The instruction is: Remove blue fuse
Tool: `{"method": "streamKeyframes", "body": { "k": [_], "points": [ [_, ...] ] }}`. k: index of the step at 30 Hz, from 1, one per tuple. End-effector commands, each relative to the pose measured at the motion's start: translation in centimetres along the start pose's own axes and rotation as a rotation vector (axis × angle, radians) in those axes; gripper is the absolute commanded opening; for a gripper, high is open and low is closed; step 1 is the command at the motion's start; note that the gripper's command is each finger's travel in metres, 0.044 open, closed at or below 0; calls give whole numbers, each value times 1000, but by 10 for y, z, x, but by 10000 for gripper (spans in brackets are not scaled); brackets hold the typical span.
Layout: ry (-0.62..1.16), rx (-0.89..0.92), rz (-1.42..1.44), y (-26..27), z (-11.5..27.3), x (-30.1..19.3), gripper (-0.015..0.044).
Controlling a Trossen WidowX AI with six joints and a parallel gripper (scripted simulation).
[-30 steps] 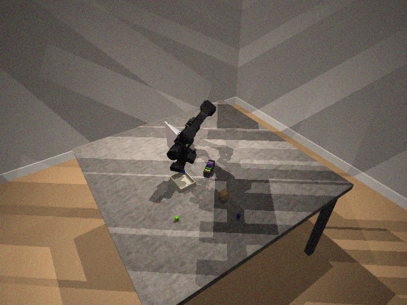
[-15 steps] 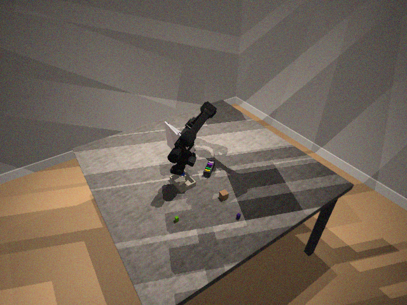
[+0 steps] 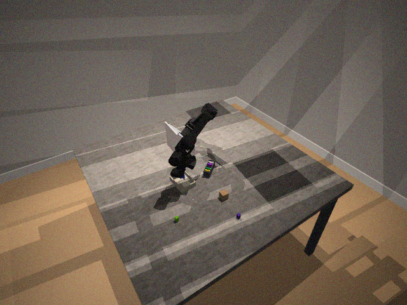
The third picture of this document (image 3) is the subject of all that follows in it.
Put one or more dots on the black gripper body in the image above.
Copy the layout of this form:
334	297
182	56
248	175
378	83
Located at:
178	171

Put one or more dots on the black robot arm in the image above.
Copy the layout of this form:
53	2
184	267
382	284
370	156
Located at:
190	137

